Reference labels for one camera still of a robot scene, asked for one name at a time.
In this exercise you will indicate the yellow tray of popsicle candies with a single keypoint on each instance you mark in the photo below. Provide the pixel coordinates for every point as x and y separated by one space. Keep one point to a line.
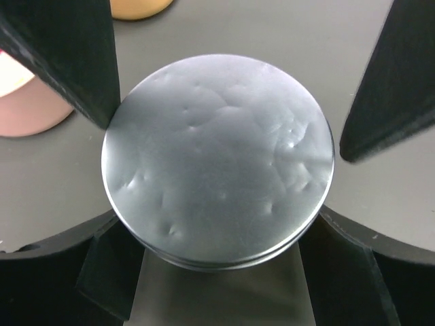
137 9

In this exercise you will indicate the clear round jar lid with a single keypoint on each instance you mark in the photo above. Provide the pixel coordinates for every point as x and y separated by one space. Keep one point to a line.
218 162

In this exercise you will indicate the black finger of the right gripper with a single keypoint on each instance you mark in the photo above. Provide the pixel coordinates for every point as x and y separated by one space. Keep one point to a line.
70 46
395 99

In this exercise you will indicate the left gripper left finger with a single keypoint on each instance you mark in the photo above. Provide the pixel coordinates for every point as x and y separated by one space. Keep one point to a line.
86 275

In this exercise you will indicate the pink tray of block candies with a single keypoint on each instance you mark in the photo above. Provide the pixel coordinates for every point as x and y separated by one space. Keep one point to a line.
28 106

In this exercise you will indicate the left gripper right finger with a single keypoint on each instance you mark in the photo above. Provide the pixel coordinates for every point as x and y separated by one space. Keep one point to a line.
357 276

